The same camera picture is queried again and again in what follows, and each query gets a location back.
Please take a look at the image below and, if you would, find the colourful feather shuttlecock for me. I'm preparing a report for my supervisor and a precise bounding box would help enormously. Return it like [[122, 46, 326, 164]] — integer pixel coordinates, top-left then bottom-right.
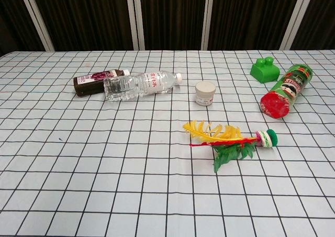
[[182, 120, 279, 174]]

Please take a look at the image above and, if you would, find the clear plastic water bottle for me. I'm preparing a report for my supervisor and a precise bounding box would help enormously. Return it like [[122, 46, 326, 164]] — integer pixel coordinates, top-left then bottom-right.
[[103, 70, 183, 103]]

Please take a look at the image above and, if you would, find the small white lidded jar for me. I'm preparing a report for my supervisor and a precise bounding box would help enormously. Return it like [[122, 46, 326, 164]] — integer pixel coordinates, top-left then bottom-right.
[[194, 81, 217, 107]]

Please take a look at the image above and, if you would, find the dark grape juice bottle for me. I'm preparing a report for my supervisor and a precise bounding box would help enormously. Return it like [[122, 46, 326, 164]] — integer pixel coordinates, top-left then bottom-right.
[[73, 69, 130, 97]]

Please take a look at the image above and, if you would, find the white black-grid tablecloth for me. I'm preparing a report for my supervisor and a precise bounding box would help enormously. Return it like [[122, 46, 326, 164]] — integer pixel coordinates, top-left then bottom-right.
[[0, 49, 335, 237]]

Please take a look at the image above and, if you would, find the dark folding screen with white frames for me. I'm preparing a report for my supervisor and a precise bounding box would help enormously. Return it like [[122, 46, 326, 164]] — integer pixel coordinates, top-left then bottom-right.
[[0, 0, 335, 52]]

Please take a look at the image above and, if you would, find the green toy building block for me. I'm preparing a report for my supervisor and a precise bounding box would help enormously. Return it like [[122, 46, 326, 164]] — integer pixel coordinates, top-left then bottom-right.
[[250, 57, 280, 84]]

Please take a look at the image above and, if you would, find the green Pringles can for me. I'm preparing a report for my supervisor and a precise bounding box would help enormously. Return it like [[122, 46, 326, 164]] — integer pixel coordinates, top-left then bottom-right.
[[260, 64, 314, 120]]

